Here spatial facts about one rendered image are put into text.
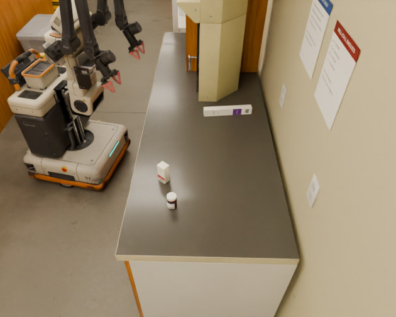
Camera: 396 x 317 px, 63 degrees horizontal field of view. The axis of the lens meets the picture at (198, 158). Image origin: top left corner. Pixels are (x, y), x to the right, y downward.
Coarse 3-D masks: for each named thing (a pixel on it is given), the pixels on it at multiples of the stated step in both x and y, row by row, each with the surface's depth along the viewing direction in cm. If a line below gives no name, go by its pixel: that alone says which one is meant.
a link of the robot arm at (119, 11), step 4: (116, 0) 202; (120, 0) 202; (116, 4) 204; (120, 4) 204; (116, 8) 206; (120, 8) 205; (116, 12) 207; (120, 12) 206; (124, 12) 210; (116, 16) 208; (120, 16) 208; (124, 16) 211; (116, 20) 210; (120, 20) 210; (124, 20) 212; (116, 24) 212; (124, 24) 212
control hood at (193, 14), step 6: (180, 0) 160; (186, 0) 160; (192, 0) 160; (198, 0) 160; (180, 6) 159; (186, 6) 159; (192, 6) 159; (198, 6) 159; (186, 12) 161; (192, 12) 161; (198, 12) 161; (192, 18) 163; (198, 18) 163
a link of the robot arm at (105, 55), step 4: (88, 52) 180; (100, 52) 185; (104, 52) 181; (108, 52) 181; (112, 52) 184; (88, 56) 182; (92, 56) 181; (96, 56) 182; (100, 56) 183; (104, 56) 182; (108, 56) 181; (112, 56) 183; (104, 60) 183; (108, 60) 182; (112, 60) 182
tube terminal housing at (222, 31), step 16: (208, 0) 157; (224, 0) 158; (240, 0) 165; (208, 16) 162; (224, 16) 163; (240, 16) 172; (208, 32) 168; (224, 32) 170; (240, 32) 179; (208, 48) 174; (224, 48) 177; (240, 48) 187; (208, 64) 180; (224, 64) 184; (240, 64) 195; (208, 80) 187; (224, 80) 192; (208, 96) 195; (224, 96) 200
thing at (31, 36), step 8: (40, 16) 365; (48, 16) 365; (32, 24) 349; (40, 24) 350; (48, 24) 350; (24, 32) 334; (32, 32) 334; (40, 32) 334; (24, 40) 331; (32, 40) 331; (40, 40) 330; (24, 48) 338; (40, 48) 338; (32, 56) 345
